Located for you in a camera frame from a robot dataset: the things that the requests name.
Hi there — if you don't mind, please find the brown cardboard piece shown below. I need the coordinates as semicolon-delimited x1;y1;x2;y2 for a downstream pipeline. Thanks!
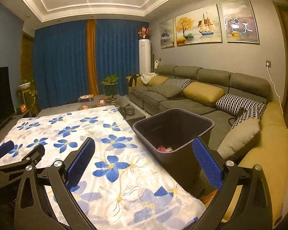
199;188;218;200

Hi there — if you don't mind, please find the houndstooth pillow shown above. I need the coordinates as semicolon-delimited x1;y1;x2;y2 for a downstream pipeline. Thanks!
215;93;267;115
229;106;267;131

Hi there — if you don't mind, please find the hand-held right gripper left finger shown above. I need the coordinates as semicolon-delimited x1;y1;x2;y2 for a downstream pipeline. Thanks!
14;137;96;230

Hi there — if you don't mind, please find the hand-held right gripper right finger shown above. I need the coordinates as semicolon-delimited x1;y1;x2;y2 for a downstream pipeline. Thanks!
192;137;273;230

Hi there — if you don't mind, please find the wooden door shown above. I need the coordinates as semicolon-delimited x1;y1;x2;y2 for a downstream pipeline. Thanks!
272;1;288;115

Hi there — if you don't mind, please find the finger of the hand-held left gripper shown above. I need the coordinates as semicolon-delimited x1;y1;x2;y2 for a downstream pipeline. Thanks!
0;144;46;173
0;141;15;163

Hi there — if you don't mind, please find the orange curtain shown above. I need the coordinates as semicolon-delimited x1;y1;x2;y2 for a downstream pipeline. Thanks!
86;19;99;96

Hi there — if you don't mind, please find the small black bag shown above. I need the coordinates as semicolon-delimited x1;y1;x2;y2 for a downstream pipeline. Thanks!
228;107;246;125

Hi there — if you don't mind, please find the diamond pattern pillow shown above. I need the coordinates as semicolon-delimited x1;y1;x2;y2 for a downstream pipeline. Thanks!
166;78;192;91

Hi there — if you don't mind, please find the white cloth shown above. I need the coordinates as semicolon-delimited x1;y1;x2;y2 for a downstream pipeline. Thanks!
140;72;157;85

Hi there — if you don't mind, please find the blue floral blanket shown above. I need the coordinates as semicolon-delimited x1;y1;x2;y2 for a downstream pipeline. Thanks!
0;105;207;230

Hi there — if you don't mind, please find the dark plastic bin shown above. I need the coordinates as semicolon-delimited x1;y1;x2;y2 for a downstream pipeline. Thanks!
133;108;215;192

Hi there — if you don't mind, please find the black garment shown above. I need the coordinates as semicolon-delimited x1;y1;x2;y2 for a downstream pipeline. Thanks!
128;75;141;87

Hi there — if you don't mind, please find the sailboat framed painting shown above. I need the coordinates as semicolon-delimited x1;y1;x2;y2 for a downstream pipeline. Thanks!
175;4;223;46

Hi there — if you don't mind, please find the dark grey pillow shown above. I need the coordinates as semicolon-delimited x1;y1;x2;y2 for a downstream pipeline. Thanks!
147;85;183;98

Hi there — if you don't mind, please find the light grey pillow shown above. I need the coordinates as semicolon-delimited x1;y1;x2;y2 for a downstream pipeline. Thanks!
217;118;261;160

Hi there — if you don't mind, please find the white standing air conditioner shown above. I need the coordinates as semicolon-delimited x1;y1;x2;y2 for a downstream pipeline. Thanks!
138;38;151;75

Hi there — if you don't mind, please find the grey and yellow sofa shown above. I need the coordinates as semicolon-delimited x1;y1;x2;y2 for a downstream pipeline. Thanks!
126;64;288;230

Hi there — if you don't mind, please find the large yellow pillow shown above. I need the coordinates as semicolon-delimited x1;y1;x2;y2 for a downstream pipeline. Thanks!
183;82;225;107

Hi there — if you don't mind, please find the grey coffee table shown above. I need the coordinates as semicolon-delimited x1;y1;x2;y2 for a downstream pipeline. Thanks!
78;93;147;122

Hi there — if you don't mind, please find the dark television cabinet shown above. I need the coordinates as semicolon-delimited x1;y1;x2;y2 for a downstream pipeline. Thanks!
0;110;30;144

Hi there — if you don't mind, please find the white cable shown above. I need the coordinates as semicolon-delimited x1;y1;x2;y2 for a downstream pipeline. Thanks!
267;67;282;106

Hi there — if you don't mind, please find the orange flower decoration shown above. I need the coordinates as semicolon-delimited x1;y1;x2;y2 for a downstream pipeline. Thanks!
137;26;150;39

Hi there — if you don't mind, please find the blue curtain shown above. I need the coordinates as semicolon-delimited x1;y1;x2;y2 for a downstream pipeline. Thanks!
95;19;150;96
34;20;89;109

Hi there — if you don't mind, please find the small framed painting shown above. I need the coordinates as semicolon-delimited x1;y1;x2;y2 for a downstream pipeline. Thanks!
159;19;175;49

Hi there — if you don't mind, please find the purple framed painting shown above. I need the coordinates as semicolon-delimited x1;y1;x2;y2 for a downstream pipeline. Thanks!
220;0;259;44

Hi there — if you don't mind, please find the trailing plant in white pot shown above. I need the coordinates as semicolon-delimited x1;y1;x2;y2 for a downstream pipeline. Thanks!
16;77;38;117

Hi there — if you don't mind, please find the potted plant on stand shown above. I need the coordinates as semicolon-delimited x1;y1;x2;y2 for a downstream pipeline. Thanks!
101;75;119;97

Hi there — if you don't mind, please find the small yellow pillow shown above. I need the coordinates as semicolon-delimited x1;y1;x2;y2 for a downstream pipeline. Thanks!
147;76;169;87

